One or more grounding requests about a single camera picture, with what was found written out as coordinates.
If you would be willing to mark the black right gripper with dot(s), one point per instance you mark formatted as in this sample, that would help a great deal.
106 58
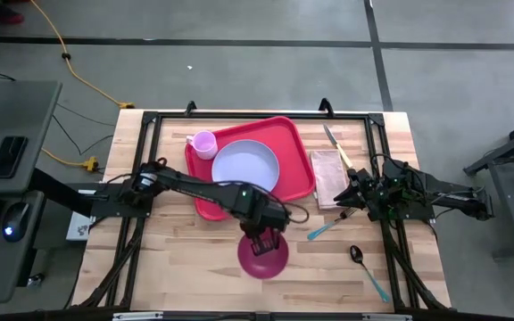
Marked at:
373 194

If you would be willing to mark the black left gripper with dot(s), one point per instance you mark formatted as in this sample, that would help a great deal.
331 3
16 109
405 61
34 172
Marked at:
266 218

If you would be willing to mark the magenta plastic bowl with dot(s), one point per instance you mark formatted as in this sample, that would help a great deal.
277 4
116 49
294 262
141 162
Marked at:
263 267

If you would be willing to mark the beige napkin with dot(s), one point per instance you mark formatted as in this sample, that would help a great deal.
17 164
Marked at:
328 174

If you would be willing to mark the lavender plastic plate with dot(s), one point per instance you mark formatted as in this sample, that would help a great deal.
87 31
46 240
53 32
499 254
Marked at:
246 162

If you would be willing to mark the pink plastic mug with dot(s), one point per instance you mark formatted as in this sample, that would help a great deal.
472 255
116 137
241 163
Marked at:
205 145

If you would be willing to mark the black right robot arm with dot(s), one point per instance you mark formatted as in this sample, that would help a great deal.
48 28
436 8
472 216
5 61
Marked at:
444 196

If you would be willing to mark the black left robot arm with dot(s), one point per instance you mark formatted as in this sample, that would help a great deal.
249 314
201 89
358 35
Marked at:
203 191

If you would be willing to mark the red plastic tray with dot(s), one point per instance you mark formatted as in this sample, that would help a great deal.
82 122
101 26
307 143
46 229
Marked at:
292 151

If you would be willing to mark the grey metal cart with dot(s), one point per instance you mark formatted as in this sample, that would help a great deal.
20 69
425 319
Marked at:
495 157

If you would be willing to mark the white box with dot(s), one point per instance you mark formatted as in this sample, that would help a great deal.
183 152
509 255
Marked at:
78 227

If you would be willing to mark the black diagonal beam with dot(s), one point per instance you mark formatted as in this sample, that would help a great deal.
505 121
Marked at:
60 191

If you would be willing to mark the desk caster wheel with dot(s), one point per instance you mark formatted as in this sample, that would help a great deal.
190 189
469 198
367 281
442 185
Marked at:
36 280

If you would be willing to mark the black computer mouse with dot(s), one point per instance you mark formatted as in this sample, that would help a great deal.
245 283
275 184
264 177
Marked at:
15 220

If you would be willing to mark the black smartphone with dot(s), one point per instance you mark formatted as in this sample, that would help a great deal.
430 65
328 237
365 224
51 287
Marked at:
8 157

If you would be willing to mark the grey side desk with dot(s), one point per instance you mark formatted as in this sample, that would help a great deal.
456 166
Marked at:
16 116

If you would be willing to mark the silver metal bracket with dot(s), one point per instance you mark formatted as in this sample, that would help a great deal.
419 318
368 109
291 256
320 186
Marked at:
136 316
386 317

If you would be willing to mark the black metal table frame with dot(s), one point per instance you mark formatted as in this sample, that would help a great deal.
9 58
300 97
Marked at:
239 115

